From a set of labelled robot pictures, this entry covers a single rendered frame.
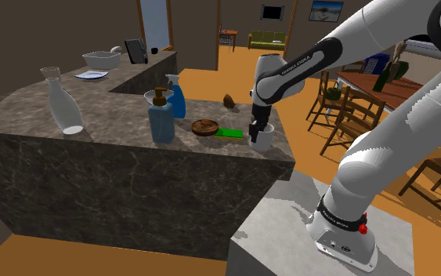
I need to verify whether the white cup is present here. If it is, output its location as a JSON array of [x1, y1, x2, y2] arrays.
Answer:
[[248, 122, 276, 153]]

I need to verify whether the green sponge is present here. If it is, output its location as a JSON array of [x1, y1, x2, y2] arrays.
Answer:
[[213, 127, 244, 141]]

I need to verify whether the brown wooden bowl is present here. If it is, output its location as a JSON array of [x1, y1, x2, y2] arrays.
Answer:
[[190, 118, 221, 138]]

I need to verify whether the wooden chair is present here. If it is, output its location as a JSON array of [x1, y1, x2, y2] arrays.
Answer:
[[319, 85, 392, 158], [305, 69, 356, 133], [396, 154, 441, 242]]

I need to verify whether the green sofa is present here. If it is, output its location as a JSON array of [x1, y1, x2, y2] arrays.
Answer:
[[247, 30, 287, 51]]

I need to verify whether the blue spray bottle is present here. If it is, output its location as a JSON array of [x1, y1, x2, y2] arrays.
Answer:
[[164, 73, 187, 120]]

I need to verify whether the small orange side table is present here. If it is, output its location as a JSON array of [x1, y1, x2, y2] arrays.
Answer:
[[219, 29, 239, 53]]

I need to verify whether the blue soap dispenser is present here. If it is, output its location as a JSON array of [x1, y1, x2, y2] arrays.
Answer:
[[147, 86, 176, 145]]

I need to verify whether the wooden dining table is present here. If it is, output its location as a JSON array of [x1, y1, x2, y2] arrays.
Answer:
[[334, 56, 425, 118]]

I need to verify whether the small white bowl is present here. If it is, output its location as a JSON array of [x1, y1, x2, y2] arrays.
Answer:
[[143, 89, 175, 107]]

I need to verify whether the grey marble robot stand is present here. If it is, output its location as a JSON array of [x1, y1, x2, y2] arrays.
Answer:
[[226, 169, 416, 276]]

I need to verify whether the black toaster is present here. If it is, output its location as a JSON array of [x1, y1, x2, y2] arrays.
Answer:
[[123, 38, 150, 66]]

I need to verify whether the large white bowl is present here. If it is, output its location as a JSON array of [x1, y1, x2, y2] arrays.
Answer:
[[81, 50, 122, 71]]

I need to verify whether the white plate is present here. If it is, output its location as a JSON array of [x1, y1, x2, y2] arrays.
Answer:
[[74, 70, 110, 82]]

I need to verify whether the white vase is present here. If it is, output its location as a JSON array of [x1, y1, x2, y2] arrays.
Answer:
[[39, 66, 85, 136]]

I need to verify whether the black wall television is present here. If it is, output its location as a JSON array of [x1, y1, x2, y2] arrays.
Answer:
[[259, 4, 286, 22]]

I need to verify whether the wall picture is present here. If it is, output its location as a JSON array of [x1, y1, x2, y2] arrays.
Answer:
[[308, 0, 345, 24]]

